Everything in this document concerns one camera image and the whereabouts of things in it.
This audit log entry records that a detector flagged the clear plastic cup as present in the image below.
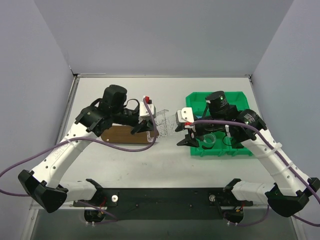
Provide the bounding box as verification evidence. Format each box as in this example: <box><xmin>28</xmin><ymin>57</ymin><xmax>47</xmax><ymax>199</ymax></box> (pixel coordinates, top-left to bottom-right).
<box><xmin>202</xmin><ymin>133</ymin><xmax>217</xmax><ymax>150</ymax></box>

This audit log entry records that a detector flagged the clear acrylic organizer box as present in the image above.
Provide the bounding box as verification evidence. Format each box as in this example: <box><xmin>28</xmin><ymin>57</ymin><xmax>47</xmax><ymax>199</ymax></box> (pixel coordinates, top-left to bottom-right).
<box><xmin>155</xmin><ymin>109</ymin><xmax>177</xmax><ymax>140</ymax></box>

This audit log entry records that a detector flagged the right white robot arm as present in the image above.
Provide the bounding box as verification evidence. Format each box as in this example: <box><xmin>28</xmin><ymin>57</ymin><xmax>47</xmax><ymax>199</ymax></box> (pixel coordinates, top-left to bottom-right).
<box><xmin>175</xmin><ymin>90</ymin><xmax>320</xmax><ymax>217</ymax></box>

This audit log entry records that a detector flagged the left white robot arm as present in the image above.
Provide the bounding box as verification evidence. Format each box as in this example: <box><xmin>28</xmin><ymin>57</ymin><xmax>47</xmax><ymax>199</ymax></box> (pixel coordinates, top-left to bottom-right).
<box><xmin>18</xmin><ymin>84</ymin><xmax>156</xmax><ymax>213</ymax></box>

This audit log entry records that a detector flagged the brown oval wooden tray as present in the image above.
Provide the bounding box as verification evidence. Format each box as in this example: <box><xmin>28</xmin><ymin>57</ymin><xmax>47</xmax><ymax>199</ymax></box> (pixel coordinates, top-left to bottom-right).
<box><xmin>100</xmin><ymin>125</ymin><xmax>155</xmax><ymax>145</ymax></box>

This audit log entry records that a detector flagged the green plastic divided bin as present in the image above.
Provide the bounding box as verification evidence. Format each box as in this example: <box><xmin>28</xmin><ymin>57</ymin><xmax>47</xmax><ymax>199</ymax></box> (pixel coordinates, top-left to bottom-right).
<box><xmin>185</xmin><ymin>91</ymin><xmax>253</xmax><ymax>157</ymax></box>

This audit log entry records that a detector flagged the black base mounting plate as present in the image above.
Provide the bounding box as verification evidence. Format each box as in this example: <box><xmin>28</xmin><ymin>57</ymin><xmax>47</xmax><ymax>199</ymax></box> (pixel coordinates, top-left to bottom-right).
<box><xmin>73</xmin><ymin>187</ymin><xmax>253</xmax><ymax>220</ymax></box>

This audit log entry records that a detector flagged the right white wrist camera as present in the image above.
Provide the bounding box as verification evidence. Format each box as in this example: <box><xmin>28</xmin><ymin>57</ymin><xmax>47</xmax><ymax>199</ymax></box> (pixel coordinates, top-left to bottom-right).
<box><xmin>175</xmin><ymin>107</ymin><xmax>195</xmax><ymax>130</ymax></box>

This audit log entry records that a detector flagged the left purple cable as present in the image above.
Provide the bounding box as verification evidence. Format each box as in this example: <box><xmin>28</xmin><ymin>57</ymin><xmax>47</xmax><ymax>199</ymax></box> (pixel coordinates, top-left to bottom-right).
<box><xmin>0</xmin><ymin>98</ymin><xmax>161</xmax><ymax>197</ymax></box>

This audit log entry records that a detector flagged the purple cable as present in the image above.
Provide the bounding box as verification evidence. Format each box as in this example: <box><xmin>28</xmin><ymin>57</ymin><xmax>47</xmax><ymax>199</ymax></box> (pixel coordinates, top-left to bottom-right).
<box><xmin>186</xmin><ymin>119</ymin><xmax>320</xmax><ymax>225</ymax></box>
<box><xmin>0</xmin><ymin>98</ymin><xmax>161</xmax><ymax>197</ymax></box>

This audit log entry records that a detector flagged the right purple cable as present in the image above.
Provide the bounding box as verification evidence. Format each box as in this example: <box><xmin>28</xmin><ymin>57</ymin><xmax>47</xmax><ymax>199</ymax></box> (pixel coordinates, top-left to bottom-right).
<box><xmin>186</xmin><ymin>119</ymin><xmax>320</xmax><ymax>225</ymax></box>

